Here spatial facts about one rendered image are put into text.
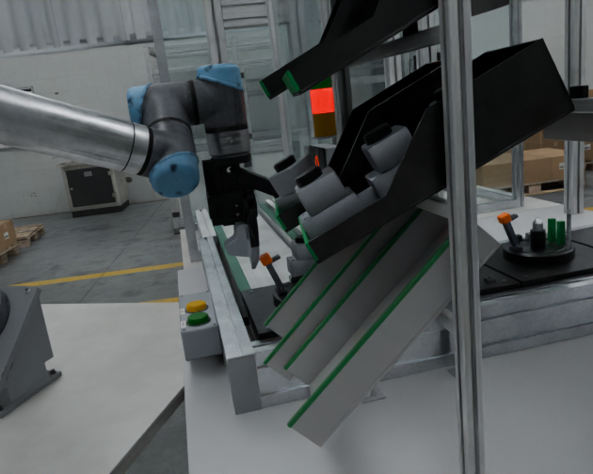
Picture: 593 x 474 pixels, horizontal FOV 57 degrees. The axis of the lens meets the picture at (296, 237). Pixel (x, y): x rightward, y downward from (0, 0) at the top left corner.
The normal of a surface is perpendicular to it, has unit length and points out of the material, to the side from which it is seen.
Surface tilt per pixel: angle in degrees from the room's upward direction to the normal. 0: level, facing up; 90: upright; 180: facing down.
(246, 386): 90
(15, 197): 90
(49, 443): 0
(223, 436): 0
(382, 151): 90
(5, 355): 45
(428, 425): 0
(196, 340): 90
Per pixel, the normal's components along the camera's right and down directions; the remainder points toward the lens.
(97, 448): -0.11, -0.96
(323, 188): 0.05, 0.24
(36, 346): 0.95, -0.03
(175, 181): 0.25, 0.79
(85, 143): 0.45, 0.46
